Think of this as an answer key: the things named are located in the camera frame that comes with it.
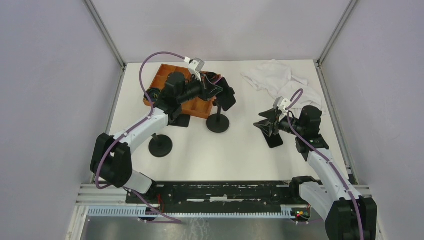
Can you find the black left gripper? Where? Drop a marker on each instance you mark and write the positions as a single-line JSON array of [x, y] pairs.
[[208, 90]]

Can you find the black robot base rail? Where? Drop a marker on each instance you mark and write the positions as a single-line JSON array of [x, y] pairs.
[[220, 197]]

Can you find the orange wooden compartment tray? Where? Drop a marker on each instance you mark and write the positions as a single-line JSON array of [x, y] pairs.
[[172, 81]]

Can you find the black round base phone stand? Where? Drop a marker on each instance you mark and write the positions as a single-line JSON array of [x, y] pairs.
[[217, 123]]

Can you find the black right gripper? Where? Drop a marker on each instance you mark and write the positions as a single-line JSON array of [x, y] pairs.
[[267, 127]]

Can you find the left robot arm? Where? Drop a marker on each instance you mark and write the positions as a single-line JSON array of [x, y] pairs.
[[111, 161]]

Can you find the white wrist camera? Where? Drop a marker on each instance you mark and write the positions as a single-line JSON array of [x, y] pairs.
[[282, 104], [195, 66]]

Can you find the white crumpled cloth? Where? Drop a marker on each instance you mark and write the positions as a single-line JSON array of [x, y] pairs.
[[278, 80]]

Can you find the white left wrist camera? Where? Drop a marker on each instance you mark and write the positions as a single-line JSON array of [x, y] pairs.
[[195, 66]]

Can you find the white slotted cable duct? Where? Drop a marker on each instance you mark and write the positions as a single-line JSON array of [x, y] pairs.
[[112, 202]]

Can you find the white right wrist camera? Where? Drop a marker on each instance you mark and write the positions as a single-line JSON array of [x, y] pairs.
[[282, 104]]

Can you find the black flat easel phone stand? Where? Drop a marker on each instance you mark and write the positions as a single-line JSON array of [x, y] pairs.
[[182, 121]]

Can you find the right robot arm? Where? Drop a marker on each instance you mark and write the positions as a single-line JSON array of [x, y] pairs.
[[347, 214]]

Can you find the rolled blue yellow tie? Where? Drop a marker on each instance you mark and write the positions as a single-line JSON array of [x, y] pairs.
[[153, 93]]

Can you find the small black phone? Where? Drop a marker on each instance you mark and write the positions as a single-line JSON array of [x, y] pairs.
[[273, 141]]

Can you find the purple edged black phone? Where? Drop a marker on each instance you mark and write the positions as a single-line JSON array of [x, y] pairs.
[[226, 99]]

